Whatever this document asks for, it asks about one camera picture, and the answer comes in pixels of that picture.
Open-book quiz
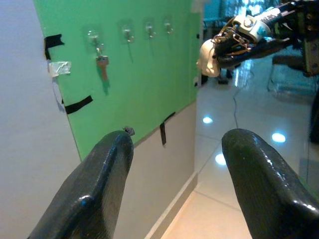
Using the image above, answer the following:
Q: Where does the white plush toy keychain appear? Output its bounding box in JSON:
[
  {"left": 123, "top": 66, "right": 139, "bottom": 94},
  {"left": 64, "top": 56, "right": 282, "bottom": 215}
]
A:
[{"left": 196, "top": 23, "right": 252, "bottom": 78}]

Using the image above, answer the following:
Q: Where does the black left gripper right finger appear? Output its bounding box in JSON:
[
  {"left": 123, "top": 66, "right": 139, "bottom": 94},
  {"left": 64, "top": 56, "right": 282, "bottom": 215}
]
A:
[{"left": 221, "top": 128, "right": 319, "bottom": 239}]

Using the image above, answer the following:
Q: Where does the thin black floor cable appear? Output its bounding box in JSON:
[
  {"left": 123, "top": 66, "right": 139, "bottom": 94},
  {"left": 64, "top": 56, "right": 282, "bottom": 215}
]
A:
[{"left": 232, "top": 84, "right": 241, "bottom": 130}]

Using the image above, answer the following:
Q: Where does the clear adhesive metal hook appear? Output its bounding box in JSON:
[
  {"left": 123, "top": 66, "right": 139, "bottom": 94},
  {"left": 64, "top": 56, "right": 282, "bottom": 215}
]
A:
[
  {"left": 83, "top": 26, "right": 104, "bottom": 53},
  {"left": 117, "top": 20, "right": 137, "bottom": 44},
  {"left": 143, "top": 17, "right": 157, "bottom": 40},
  {"left": 162, "top": 16, "right": 175, "bottom": 35}
]

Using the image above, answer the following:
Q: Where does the brass key on ring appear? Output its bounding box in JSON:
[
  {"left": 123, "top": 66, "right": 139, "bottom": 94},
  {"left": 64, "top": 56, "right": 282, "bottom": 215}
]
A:
[{"left": 95, "top": 47, "right": 110, "bottom": 83}]

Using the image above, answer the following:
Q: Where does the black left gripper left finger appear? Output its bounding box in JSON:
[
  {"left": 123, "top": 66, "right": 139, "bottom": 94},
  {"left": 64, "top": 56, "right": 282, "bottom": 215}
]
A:
[{"left": 27, "top": 126, "right": 137, "bottom": 239}]

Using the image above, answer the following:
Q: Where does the green wall board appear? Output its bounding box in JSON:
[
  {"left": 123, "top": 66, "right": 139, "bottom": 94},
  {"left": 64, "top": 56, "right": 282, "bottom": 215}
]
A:
[{"left": 32, "top": 0, "right": 201, "bottom": 160}]

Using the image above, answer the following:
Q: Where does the crumpled silver tape piece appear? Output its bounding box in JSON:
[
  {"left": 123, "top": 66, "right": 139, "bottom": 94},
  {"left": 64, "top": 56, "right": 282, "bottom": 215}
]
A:
[{"left": 48, "top": 60, "right": 72, "bottom": 78}]

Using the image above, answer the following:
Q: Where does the white wall baseboard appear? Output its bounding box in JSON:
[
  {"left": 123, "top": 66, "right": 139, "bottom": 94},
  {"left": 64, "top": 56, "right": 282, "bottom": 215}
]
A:
[{"left": 144, "top": 171, "right": 199, "bottom": 239}]

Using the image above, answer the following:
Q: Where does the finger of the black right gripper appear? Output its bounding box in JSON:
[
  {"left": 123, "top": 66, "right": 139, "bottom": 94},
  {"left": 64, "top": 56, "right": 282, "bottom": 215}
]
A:
[
  {"left": 216, "top": 38, "right": 298, "bottom": 70},
  {"left": 232, "top": 0, "right": 304, "bottom": 41}
]

